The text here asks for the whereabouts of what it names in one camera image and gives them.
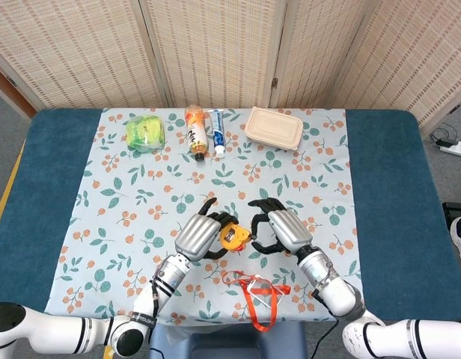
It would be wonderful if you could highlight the green snack bag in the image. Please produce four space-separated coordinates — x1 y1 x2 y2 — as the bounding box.
124 114 167 153

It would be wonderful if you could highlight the white power strip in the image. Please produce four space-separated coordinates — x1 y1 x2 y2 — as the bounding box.
439 141 461 158

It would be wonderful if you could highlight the yellow tape measure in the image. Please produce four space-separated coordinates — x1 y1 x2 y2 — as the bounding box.
219 223 254 252

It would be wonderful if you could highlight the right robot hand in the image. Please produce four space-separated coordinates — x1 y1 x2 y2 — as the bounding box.
247 197 316 257

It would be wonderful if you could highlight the beige lunch box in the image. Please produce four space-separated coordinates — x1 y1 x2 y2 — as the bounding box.
244 106 305 151

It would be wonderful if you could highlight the floral tablecloth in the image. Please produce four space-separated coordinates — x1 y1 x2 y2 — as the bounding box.
43 107 367 325

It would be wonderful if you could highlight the blue grey chair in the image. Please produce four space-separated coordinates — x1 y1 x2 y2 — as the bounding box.
149 320 307 359

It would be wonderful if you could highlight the blue table mat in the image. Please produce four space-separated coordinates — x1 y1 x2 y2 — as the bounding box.
0 107 453 323

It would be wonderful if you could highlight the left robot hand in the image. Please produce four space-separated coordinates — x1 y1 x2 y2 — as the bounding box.
174 197 239 263

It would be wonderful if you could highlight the black power adapter cable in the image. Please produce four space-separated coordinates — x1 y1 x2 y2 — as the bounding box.
428 122 460 149

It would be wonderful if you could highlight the white blue toothpaste tube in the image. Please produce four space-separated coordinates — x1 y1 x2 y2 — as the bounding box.
208 108 227 158

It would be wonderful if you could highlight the orange drink bottle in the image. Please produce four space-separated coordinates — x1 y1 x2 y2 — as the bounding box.
183 104 210 162

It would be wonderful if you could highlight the bamboo folding screen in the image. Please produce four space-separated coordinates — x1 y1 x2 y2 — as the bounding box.
0 0 461 128

